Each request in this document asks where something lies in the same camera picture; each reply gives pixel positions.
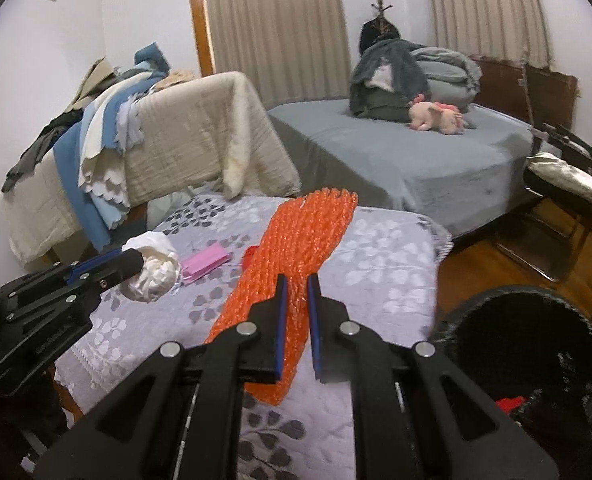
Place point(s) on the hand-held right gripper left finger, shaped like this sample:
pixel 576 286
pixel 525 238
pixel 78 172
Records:
pixel 282 330

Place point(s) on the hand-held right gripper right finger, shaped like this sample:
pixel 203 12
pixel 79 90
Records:
pixel 315 330

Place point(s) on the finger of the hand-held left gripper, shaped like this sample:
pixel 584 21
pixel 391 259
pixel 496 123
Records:
pixel 125 265
pixel 95 265

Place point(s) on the white plastic bag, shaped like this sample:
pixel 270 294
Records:
pixel 158 265

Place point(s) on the orange foam net sleeve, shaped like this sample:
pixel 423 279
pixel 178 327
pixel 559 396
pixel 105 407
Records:
pixel 301 240

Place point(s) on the black trash bin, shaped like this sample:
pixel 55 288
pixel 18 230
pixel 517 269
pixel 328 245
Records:
pixel 501 340

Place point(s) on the pink packet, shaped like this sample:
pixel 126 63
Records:
pixel 203 263

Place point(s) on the pile of blue white clothes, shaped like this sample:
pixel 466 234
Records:
pixel 95 170

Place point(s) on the beige quilt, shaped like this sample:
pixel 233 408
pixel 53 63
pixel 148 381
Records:
pixel 190 140

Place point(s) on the grey bed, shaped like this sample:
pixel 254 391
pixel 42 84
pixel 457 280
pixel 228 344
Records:
pixel 401 160

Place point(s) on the red crumpled plastic bag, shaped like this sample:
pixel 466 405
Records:
pixel 511 403

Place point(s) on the pink plush toy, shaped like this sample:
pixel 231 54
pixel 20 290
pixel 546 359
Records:
pixel 436 117

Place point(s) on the dark grey fleece blanket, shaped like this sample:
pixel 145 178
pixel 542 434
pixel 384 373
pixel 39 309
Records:
pixel 391 65

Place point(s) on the wide beige curtain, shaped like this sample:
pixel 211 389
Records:
pixel 276 25

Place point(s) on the folded grey duvet pile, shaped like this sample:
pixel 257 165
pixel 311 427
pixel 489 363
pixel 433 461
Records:
pixel 446 72

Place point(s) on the silver seat cushion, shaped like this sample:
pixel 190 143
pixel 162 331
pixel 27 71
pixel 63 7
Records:
pixel 563 172

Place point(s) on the wooden headboard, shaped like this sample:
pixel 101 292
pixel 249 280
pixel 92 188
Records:
pixel 506 85

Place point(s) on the black cantilever chair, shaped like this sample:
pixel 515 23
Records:
pixel 571 140

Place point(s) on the narrow beige curtain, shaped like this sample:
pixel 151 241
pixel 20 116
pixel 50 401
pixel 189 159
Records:
pixel 486 10

